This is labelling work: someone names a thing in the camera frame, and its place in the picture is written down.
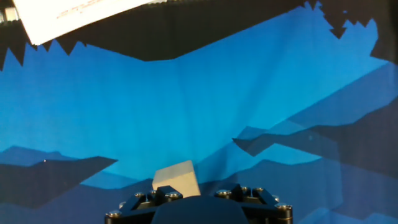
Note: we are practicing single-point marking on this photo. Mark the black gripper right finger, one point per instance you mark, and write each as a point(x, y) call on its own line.
point(264, 207)

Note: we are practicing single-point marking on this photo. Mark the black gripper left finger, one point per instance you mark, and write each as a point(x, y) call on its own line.
point(136, 207)

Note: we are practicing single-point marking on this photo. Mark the large wooden cube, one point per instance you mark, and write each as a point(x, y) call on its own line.
point(177, 179)

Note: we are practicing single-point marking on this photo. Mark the blue printed tablecloth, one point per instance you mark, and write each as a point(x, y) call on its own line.
point(155, 109)

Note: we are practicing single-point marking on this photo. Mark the printed paper sheet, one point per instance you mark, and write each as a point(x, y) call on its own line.
point(62, 18)

